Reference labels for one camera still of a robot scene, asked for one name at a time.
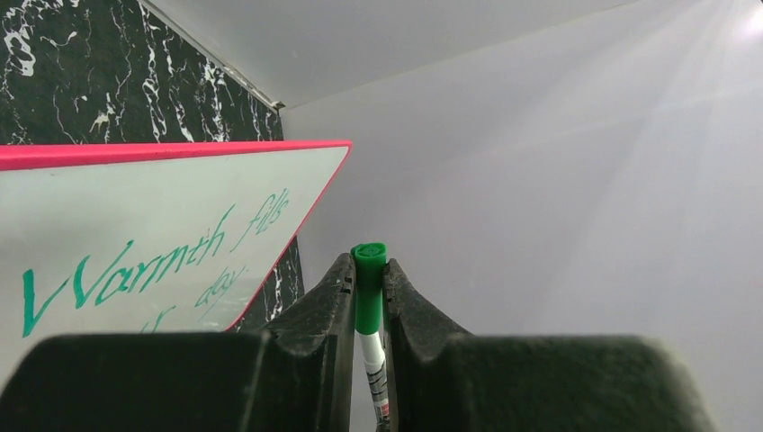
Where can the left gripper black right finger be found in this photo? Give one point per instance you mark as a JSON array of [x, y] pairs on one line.
[[444, 378]]

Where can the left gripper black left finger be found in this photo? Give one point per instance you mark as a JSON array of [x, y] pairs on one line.
[[292, 374]]

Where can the pink framed whiteboard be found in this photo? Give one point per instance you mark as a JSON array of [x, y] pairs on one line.
[[145, 238]]

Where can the white green whiteboard marker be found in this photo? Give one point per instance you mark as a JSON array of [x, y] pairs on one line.
[[374, 357]]

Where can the green marker cap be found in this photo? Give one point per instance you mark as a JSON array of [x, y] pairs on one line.
[[370, 260]]

